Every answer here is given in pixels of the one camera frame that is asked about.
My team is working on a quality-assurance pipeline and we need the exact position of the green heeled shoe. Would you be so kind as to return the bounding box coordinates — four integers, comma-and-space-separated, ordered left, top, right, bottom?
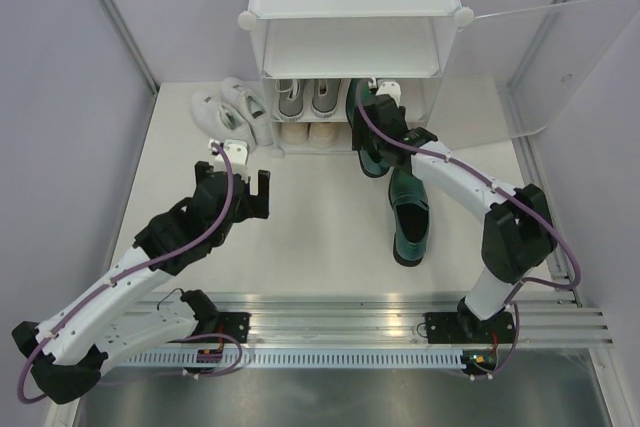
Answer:
388, 169, 430, 267
345, 79, 390, 178

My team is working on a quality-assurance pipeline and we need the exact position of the white sneaker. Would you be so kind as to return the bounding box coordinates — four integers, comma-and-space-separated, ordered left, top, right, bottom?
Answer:
221, 77, 273, 146
190, 91, 256, 150

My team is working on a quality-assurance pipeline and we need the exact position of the grey canvas sneaker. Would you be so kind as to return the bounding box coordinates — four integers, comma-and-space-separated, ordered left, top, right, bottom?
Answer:
312, 78, 342, 119
275, 79, 305, 121

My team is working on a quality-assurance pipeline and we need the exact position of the beige lace sneaker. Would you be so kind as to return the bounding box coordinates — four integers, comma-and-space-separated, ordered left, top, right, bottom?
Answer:
280, 122, 309, 146
308, 122, 338, 150

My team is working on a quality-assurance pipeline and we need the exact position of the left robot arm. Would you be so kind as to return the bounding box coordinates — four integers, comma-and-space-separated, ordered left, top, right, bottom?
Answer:
12, 161, 271, 405

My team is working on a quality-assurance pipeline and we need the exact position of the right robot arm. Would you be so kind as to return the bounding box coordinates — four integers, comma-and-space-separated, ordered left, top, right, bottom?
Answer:
352, 94, 557, 342

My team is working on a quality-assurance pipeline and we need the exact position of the white plastic shoe cabinet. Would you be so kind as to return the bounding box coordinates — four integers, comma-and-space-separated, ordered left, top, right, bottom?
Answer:
238, 0, 474, 157

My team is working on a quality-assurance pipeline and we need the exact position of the translucent cabinet door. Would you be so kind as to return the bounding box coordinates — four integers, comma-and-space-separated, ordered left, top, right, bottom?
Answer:
427, 0, 639, 149

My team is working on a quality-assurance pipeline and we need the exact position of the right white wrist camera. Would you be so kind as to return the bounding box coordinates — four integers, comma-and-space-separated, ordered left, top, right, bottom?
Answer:
369, 78, 402, 105

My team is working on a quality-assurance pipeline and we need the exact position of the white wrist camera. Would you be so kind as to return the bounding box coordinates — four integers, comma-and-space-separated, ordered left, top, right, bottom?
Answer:
369, 78, 402, 105
208, 139, 249, 179

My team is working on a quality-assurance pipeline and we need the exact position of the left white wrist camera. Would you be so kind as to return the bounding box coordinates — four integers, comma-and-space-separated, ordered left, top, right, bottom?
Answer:
208, 139, 249, 179

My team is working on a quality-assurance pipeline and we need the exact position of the white slotted cable duct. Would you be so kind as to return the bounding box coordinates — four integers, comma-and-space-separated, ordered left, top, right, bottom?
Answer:
122, 347, 466, 369

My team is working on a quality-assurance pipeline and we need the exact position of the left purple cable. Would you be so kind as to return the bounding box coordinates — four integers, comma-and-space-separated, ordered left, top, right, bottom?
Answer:
17, 144, 236, 406

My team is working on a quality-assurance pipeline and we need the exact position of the purple cable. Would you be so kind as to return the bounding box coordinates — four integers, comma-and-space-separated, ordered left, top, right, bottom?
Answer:
17, 144, 236, 406
355, 77, 581, 383

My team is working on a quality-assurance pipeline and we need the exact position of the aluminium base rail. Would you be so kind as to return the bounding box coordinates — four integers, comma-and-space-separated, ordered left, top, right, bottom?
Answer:
69, 290, 616, 349

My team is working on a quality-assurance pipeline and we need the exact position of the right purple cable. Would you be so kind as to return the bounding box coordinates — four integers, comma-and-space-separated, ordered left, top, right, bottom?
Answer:
355, 77, 581, 383

